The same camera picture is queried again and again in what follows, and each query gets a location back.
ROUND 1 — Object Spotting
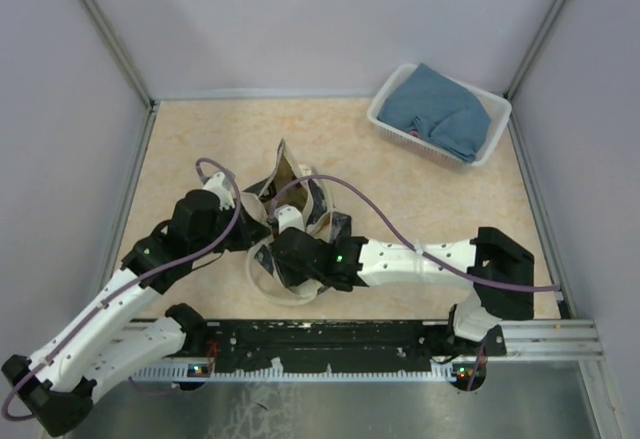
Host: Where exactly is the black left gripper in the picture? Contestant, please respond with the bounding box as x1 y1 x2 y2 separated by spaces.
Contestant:
191 197 269 260

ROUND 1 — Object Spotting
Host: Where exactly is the cream canvas tote bag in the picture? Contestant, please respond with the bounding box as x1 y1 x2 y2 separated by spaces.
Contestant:
242 140 352 307

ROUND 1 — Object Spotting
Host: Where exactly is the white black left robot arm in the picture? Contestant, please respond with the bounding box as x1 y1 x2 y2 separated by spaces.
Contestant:
1 187 271 437

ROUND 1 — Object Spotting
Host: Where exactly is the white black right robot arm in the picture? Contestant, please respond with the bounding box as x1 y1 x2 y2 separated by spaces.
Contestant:
270 227 535 355

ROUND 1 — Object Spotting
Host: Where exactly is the blue folded towel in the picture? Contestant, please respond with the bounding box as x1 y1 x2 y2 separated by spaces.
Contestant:
377 64 491 163

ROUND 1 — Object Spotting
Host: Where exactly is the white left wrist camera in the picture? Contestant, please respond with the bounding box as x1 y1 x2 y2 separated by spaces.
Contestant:
202 171 236 211

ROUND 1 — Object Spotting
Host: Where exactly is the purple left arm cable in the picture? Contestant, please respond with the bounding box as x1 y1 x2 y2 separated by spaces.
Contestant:
2 157 242 420

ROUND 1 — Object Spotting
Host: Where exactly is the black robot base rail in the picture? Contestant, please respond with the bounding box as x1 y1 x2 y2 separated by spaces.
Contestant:
149 316 506 393

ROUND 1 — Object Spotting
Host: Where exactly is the aluminium frame rail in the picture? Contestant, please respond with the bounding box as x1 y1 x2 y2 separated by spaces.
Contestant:
54 0 154 108

